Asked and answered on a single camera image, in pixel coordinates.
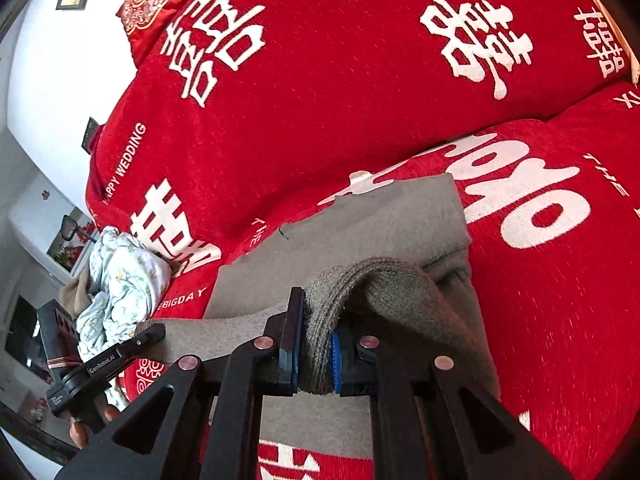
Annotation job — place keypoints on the black television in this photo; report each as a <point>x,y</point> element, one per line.
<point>20,335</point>

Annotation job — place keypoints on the small black mirror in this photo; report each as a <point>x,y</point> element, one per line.
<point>67,227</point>

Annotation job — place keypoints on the grey knit sweater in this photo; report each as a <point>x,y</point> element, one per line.
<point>390,220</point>

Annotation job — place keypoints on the red printed sofa cover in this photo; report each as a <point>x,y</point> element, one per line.
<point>350,85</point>

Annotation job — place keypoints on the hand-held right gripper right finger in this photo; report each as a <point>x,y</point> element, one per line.
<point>338,362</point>

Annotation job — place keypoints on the person's left hand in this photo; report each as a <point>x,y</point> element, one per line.
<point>79,435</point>

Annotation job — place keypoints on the black box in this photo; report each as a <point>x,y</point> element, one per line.
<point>52,330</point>

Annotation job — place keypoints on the beige cloth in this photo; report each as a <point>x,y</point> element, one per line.
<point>74,297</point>

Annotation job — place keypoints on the white cabinet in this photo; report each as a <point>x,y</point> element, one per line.
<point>40,230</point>

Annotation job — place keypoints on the red wall decal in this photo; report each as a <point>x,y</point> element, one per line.
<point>45,194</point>

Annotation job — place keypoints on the dark wall switch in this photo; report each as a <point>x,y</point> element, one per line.
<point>91,135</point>

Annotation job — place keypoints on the pale floral cloth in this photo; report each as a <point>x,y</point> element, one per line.
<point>130,280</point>

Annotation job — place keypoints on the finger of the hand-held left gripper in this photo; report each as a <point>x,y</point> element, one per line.
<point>151,333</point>

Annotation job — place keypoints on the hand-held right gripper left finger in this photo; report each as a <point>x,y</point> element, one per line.
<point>295,345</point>

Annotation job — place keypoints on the embroidered red pillow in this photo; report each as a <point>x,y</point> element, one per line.
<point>150,5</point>

